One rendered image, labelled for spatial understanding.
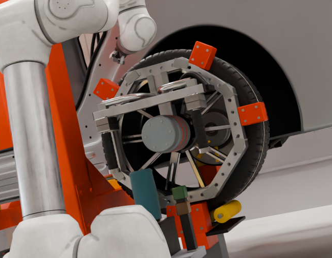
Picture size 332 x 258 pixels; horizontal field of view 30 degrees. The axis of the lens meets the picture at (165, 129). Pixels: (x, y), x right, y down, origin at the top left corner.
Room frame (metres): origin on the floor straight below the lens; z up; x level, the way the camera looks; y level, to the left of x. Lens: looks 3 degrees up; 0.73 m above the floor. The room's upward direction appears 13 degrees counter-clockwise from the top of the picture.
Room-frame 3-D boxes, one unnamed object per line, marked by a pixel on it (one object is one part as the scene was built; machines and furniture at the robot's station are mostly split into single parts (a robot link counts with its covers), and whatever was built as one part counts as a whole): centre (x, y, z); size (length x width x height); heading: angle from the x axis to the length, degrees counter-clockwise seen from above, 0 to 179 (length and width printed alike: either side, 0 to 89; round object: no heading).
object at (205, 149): (2.08, -0.11, 0.83); 0.04 x 0.04 x 0.16
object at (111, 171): (2.19, 0.21, 0.83); 0.04 x 0.04 x 0.16
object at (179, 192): (1.99, 0.00, 0.64); 0.04 x 0.04 x 0.04; 72
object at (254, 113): (2.27, -0.32, 0.85); 0.09 x 0.08 x 0.07; 72
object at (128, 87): (2.36, -0.02, 0.85); 0.54 x 0.07 x 0.54; 72
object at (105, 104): (2.27, 0.11, 1.03); 0.19 x 0.18 x 0.11; 162
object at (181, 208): (1.99, 0.00, 0.59); 0.04 x 0.04 x 0.04; 72
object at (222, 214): (2.42, -0.17, 0.51); 0.29 x 0.06 x 0.06; 162
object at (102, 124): (2.21, 0.20, 0.93); 0.09 x 0.05 x 0.05; 162
